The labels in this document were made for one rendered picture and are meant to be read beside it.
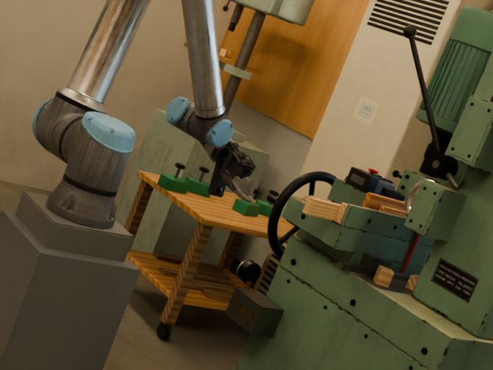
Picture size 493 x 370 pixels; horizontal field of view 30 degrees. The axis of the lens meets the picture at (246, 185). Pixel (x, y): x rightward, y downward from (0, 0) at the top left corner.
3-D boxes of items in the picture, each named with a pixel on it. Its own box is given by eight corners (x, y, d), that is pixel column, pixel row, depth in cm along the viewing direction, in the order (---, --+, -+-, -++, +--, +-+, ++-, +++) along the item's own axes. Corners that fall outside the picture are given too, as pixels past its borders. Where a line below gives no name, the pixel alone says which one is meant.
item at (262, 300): (246, 316, 248) (257, 289, 247) (273, 337, 239) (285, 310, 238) (222, 313, 243) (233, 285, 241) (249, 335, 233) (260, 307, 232)
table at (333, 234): (401, 236, 283) (409, 218, 283) (476, 278, 261) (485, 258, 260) (259, 202, 244) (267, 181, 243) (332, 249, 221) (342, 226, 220)
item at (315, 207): (441, 244, 255) (447, 230, 254) (446, 247, 253) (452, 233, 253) (301, 211, 219) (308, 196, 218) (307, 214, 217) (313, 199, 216)
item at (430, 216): (426, 230, 223) (445, 185, 221) (447, 242, 217) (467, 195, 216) (401, 225, 216) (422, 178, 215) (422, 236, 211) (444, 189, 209)
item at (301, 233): (392, 255, 269) (397, 242, 268) (444, 285, 253) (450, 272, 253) (296, 234, 243) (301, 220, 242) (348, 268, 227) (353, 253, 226)
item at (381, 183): (367, 186, 265) (375, 169, 264) (394, 200, 257) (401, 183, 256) (337, 178, 256) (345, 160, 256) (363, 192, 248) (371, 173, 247)
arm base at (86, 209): (55, 219, 236) (67, 183, 235) (38, 196, 253) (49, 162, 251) (122, 234, 246) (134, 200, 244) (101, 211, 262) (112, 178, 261)
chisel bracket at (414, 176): (408, 201, 247) (421, 172, 245) (447, 221, 236) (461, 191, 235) (391, 197, 242) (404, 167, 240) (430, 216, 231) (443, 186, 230)
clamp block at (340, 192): (356, 215, 268) (368, 186, 267) (388, 233, 258) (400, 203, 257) (322, 206, 258) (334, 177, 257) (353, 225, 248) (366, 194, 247)
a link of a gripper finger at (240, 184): (250, 188, 268) (238, 167, 274) (239, 202, 270) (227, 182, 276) (258, 189, 270) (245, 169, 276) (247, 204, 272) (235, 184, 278)
